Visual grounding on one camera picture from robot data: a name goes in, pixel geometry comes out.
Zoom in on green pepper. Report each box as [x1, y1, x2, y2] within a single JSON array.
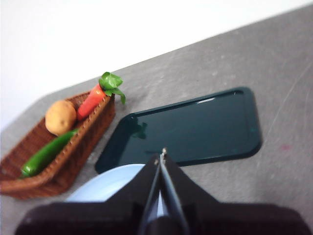
[[20, 128, 79, 178]]

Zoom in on tan potato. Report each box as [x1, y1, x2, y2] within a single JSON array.
[[45, 100, 77, 137]]

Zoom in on light blue plate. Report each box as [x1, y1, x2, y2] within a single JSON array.
[[65, 164, 169, 218]]

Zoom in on brown woven wicker basket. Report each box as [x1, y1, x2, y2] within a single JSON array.
[[0, 92, 116, 199]]

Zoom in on black rectangular tray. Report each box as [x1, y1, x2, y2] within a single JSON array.
[[94, 86, 263, 174]]

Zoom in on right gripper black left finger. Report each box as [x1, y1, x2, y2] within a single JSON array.
[[14, 156, 161, 235]]

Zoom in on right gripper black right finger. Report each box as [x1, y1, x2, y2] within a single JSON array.
[[160, 147, 313, 235]]

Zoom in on orange carrot with green leaves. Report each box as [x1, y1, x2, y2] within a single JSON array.
[[77, 71, 127, 121]]

